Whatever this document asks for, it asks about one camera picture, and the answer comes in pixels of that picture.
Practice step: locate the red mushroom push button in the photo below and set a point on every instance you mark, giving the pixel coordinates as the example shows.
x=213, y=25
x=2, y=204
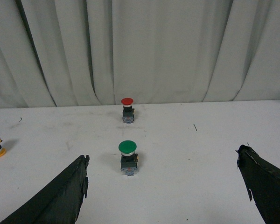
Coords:
x=128, y=110

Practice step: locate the green mushroom push button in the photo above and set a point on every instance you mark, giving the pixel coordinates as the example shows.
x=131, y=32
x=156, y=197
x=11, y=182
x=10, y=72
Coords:
x=129, y=157

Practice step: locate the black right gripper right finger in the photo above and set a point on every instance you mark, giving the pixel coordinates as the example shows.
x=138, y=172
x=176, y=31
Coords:
x=262, y=181

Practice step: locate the white pleated curtain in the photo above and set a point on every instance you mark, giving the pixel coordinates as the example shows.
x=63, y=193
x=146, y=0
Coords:
x=96, y=52

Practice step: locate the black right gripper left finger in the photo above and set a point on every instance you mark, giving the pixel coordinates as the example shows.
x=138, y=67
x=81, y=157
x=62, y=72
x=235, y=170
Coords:
x=60, y=201

